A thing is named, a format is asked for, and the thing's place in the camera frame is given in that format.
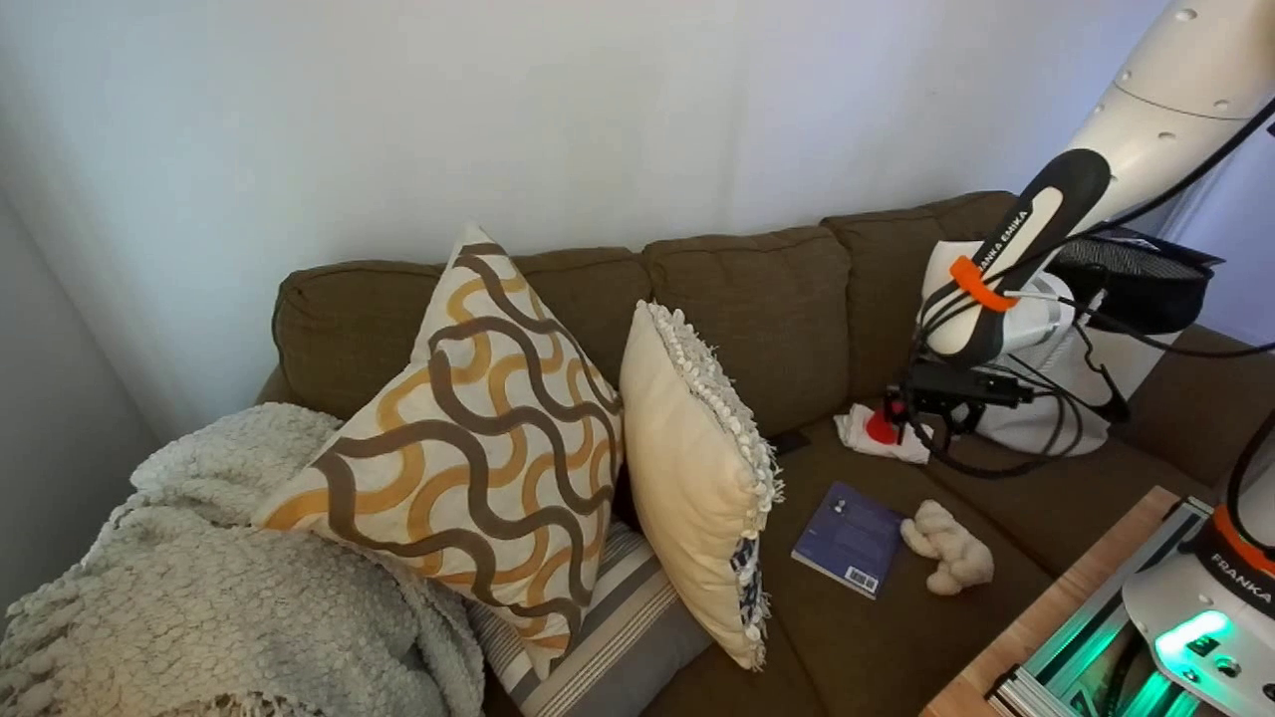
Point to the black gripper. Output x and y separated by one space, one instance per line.
959 395

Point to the white teddy bear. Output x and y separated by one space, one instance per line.
954 552

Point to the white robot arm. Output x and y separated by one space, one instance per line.
1196 84

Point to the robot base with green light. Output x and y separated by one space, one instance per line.
1181 629

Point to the brown fabric couch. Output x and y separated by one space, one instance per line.
812 322

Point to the grey striped cushion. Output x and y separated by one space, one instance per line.
630 649

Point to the red small object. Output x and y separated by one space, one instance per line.
881 428

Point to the white cloth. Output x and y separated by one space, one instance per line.
854 438

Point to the white and black tote bag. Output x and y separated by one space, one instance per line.
1085 333

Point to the blue book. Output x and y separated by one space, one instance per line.
850 541

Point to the wooden table edge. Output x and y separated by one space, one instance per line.
974 686

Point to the cream fringed throw pillow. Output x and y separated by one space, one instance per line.
702 481

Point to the wavy patterned throw pillow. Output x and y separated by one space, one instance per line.
482 463

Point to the grey knitted blanket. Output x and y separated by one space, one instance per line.
185 609

